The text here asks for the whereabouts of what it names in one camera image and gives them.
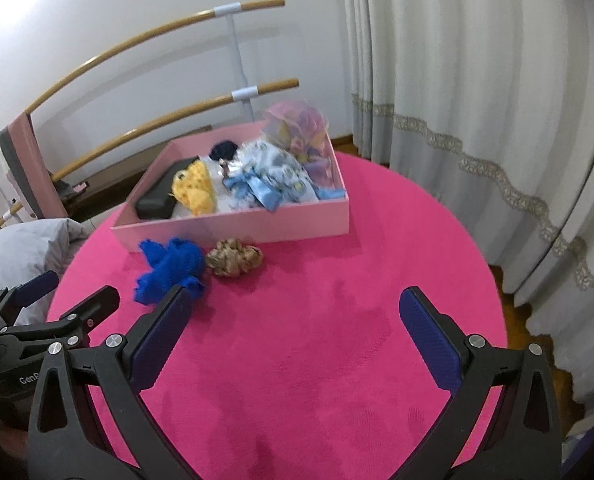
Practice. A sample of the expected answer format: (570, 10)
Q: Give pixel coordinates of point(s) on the blue terry cloth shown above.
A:
(172, 265)

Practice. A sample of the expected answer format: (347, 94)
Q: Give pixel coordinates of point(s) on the dark wooden furniture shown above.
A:
(107, 172)

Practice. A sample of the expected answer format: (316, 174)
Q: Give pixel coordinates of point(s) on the black case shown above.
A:
(152, 205)

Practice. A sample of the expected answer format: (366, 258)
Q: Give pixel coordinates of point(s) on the white printed baby cloth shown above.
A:
(272, 160)

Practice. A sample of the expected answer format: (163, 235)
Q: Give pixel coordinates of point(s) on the yellow knitted toy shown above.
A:
(194, 190)

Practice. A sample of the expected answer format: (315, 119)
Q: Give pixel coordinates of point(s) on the pink hanging mat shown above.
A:
(27, 160)

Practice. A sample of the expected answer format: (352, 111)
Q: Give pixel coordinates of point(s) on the navy knitted scrunchie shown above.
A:
(224, 149)

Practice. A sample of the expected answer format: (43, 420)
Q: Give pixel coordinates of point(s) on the cream curtain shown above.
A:
(477, 85)

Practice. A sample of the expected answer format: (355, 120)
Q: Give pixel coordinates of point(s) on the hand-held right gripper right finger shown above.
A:
(427, 345)

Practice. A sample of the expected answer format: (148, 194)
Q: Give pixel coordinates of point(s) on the pink cardboard box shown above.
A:
(277, 222)

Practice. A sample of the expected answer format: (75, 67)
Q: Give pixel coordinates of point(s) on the clear plastic pouch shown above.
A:
(229, 167)

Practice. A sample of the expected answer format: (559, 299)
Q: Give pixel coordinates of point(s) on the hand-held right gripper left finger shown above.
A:
(162, 335)

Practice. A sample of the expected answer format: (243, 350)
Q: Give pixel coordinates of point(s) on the light blue fabric bow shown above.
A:
(257, 190)

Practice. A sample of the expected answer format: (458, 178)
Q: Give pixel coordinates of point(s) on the long wooden ballet barre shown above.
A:
(262, 5)

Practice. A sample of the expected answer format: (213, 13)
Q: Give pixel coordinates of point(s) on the short wooden ballet barre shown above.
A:
(277, 85)

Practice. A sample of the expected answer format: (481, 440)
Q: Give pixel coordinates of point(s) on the beige scrunchie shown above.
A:
(232, 257)

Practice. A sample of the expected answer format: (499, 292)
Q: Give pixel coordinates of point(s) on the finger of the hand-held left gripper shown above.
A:
(92, 310)
(34, 285)

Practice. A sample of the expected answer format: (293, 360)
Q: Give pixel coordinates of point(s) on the white barre post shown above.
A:
(237, 50)

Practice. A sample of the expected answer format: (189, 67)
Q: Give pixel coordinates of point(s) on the grey-pink pillow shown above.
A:
(27, 250)

